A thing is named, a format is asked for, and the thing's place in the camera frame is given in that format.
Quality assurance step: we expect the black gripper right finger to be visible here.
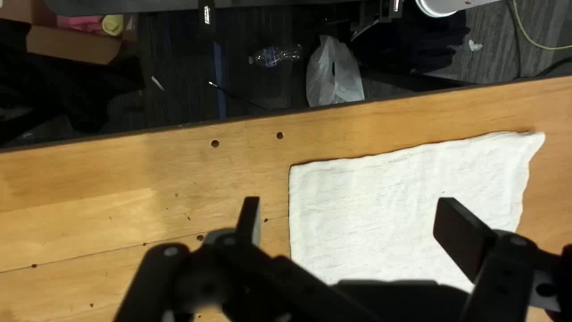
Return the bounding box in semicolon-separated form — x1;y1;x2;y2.
432;197;572;322

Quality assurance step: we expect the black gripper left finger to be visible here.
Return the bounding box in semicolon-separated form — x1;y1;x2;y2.
112;195;382;322

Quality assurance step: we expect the white towel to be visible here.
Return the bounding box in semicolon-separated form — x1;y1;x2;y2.
287;131;546;294

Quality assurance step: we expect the blue strip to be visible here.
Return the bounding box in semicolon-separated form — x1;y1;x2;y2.
210;40;230;122

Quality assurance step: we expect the white plastic bag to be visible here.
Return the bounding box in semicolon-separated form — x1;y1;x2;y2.
303;34;366;109

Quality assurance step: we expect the crumpled clear plastic bottle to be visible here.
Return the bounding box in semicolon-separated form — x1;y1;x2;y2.
246;43;305;70

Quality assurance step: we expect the yellow-green cloth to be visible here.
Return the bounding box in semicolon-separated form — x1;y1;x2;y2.
100;13;126;38

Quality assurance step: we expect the brown cardboard box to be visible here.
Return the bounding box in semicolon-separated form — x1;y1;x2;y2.
25;23;125;66

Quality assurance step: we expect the yellow cable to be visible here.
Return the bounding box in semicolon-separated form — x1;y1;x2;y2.
507;0;572;54

